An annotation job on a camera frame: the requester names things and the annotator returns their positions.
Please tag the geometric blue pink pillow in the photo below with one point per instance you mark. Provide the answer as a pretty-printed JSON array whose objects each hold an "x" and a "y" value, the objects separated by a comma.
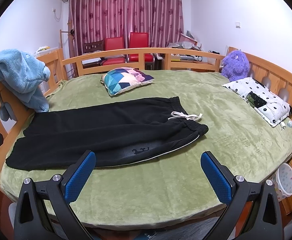
[{"x": 120, "y": 80}]

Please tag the purple plush toy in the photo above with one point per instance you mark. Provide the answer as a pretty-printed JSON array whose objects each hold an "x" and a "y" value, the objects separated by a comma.
[{"x": 235, "y": 66}]

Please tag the light blue plush towel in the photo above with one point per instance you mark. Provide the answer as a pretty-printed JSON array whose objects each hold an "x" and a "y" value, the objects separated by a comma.
[{"x": 21, "y": 73}]

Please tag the wooden bed frame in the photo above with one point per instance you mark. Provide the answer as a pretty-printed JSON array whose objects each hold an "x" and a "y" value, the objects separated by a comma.
[{"x": 277, "y": 79}]

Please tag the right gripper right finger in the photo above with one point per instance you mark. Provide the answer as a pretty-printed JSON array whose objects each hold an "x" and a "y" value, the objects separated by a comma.
[{"x": 264, "y": 218}]

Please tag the dark wooden chair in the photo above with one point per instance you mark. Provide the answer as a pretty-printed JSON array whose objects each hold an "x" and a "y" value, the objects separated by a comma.
[{"x": 93, "y": 47}]

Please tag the maroon patterned curtain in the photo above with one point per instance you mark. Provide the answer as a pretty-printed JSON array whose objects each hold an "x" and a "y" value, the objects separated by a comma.
[{"x": 96, "y": 20}]

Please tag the cluttered desk with papers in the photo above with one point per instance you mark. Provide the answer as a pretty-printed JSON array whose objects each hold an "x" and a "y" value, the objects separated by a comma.
[{"x": 189, "y": 42}]

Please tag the black phone on pillow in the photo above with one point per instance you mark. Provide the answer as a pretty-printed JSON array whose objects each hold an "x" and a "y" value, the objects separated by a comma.
[{"x": 255, "y": 101}]

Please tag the black pants with white stripe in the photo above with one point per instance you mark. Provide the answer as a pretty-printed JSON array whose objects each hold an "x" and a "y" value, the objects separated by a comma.
[{"x": 119, "y": 133}]

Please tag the white black flower pillow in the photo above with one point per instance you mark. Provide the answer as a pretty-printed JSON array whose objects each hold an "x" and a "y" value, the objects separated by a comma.
[{"x": 268, "y": 105}]

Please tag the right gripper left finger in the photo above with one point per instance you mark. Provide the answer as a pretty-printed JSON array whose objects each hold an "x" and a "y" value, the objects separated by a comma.
[{"x": 32, "y": 220}]

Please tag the white patterned waste bin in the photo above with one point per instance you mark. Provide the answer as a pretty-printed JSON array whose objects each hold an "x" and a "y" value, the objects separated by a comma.
[{"x": 282, "y": 179}]

